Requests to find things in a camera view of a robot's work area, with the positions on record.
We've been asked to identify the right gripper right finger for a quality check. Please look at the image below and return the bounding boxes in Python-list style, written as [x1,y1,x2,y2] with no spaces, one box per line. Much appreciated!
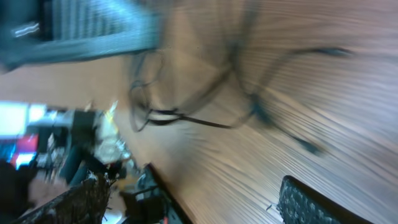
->
[276,175,371,224]

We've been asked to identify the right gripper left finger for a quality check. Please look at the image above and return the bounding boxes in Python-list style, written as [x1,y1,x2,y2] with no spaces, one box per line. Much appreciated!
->
[11,174,111,224]

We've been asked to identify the black USB cable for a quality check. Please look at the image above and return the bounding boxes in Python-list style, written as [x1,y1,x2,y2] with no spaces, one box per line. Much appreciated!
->
[127,6,355,156]

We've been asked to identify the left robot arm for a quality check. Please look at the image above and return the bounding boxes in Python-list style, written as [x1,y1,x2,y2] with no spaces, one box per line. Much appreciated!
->
[1,0,160,70]

